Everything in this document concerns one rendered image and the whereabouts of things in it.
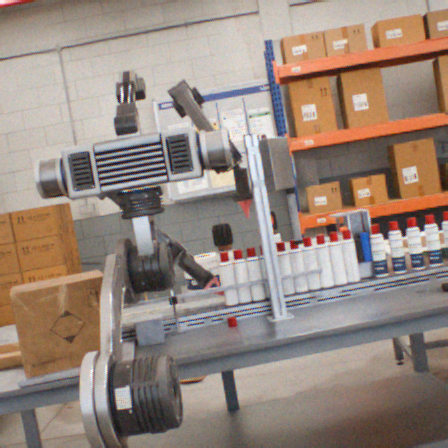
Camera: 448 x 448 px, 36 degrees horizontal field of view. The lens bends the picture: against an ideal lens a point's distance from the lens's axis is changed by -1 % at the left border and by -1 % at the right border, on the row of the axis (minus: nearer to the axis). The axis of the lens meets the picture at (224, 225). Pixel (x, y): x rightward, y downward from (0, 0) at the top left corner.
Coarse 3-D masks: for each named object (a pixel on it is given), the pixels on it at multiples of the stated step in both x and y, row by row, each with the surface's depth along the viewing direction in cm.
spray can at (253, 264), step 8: (248, 248) 265; (248, 256) 266; (248, 264) 265; (256, 264) 265; (248, 272) 267; (256, 272) 265; (256, 280) 265; (256, 288) 265; (256, 296) 265; (264, 296) 266
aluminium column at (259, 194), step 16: (256, 144) 248; (256, 160) 249; (256, 176) 249; (256, 192) 249; (256, 208) 251; (272, 240) 251; (272, 256) 251; (272, 272) 252; (272, 288) 251; (272, 304) 253
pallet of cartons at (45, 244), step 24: (0, 216) 569; (24, 216) 570; (48, 216) 571; (0, 240) 570; (24, 240) 575; (48, 240) 572; (72, 240) 632; (0, 264) 571; (24, 264) 572; (48, 264) 573; (72, 264) 611; (0, 288) 572; (0, 312) 573
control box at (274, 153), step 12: (264, 144) 248; (276, 144) 252; (264, 156) 249; (276, 156) 251; (288, 156) 260; (264, 168) 249; (276, 168) 250; (288, 168) 259; (264, 180) 250; (276, 180) 249; (288, 180) 258
